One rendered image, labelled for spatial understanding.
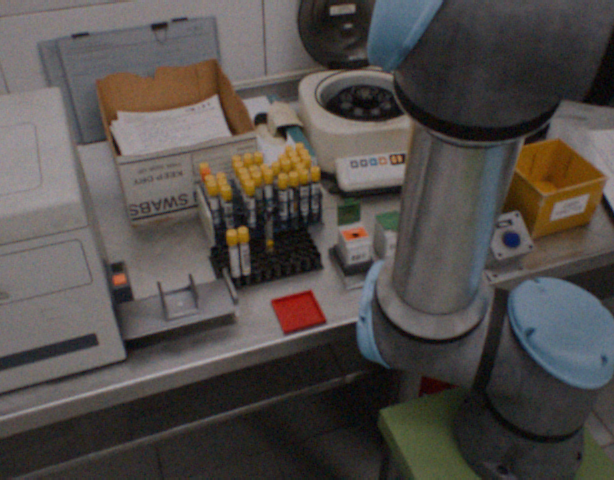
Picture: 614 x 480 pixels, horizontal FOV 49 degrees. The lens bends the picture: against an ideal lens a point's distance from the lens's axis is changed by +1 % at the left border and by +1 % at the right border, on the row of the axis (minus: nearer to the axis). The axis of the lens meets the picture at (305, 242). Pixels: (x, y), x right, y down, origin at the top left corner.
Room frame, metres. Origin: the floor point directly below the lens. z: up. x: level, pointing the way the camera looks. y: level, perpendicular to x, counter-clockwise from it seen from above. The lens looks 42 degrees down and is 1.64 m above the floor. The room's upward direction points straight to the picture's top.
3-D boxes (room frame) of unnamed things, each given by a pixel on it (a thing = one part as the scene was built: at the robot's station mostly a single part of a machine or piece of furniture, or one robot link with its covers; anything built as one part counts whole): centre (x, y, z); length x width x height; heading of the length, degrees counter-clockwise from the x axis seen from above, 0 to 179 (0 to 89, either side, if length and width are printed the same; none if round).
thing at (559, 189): (0.94, -0.42, 0.93); 0.13 x 0.13 x 0.10; 22
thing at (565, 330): (0.46, -0.26, 1.07); 0.13 x 0.12 x 0.14; 71
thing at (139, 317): (0.66, 0.21, 0.92); 0.21 x 0.07 x 0.05; 110
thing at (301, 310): (0.69, 0.01, 0.88); 0.07 x 0.07 x 0.01; 20
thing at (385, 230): (0.83, -0.14, 0.91); 0.05 x 0.04 x 0.07; 20
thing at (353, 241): (0.79, -0.08, 0.92); 0.05 x 0.04 x 0.06; 18
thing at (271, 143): (1.11, 0.06, 0.92); 0.24 x 0.12 x 0.10; 20
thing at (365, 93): (1.15, -0.12, 0.97); 0.15 x 0.15 x 0.07
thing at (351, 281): (0.79, -0.08, 0.89); 0.09 x 0.05 x 0.04; 18
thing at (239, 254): (0.80, 0.07, 0.93); 0.17 x 0.09 x 0.11; 109
